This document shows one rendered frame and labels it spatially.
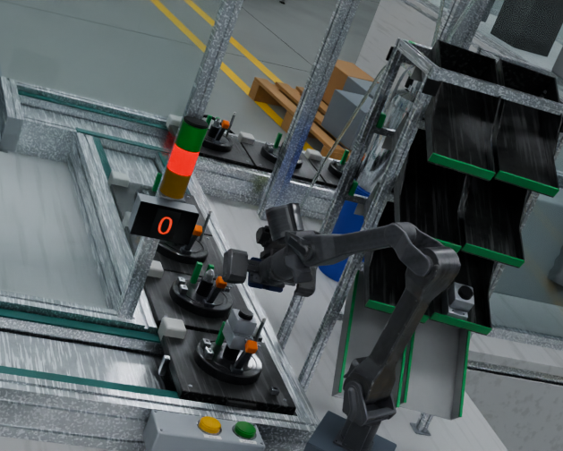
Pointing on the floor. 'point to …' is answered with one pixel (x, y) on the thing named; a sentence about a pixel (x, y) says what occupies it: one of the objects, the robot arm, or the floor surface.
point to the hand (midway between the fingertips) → (259, 278)
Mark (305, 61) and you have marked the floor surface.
